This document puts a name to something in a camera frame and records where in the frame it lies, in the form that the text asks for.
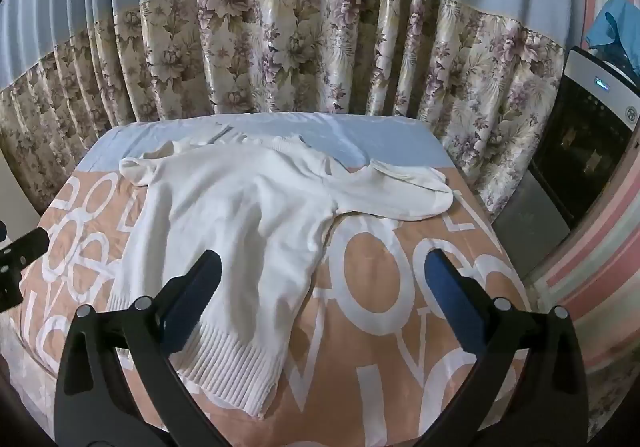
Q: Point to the peach printed bed sheet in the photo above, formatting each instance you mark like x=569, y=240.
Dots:
x=380, y=327

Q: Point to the blue cloth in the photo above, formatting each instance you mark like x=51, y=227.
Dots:
x=612, y=27

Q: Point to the blue floral curtain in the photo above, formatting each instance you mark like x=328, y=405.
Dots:
x=300, y=27

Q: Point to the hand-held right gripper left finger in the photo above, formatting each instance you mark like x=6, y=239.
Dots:
x=192, y=297

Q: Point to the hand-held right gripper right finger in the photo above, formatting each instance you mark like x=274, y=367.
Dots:
x=452, y=297

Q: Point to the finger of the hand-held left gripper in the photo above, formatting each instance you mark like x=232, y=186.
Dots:
x=15, y=259

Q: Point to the white knit sweater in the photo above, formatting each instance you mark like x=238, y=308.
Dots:
x=225, y=207

